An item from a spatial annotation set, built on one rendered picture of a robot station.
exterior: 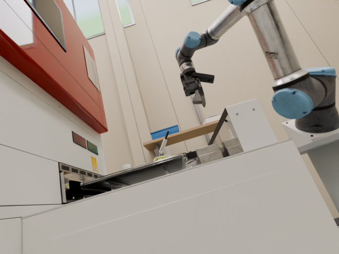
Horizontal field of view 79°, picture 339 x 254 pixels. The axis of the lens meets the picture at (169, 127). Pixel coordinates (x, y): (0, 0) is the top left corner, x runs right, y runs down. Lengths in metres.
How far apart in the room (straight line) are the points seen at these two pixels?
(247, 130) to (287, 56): 0.32
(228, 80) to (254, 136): 2.82
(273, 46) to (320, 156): 0.45
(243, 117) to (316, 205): 0.25
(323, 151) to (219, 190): 0.56
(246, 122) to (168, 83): 2.82
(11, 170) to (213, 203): 0.45
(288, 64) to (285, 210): 0.47
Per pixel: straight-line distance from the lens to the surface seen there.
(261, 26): 0.79
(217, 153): 0.72
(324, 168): 0.95
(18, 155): 0.61
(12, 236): 0.56
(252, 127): 0.58
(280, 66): 0.79
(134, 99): 3.06
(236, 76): 3.42
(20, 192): 0.59
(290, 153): 0.53
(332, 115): 0.96
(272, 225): 0.49
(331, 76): 0.92
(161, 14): 4.30
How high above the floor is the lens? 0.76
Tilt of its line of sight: 20 degrees up
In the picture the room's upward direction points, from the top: 17 degrees counter-clockwise
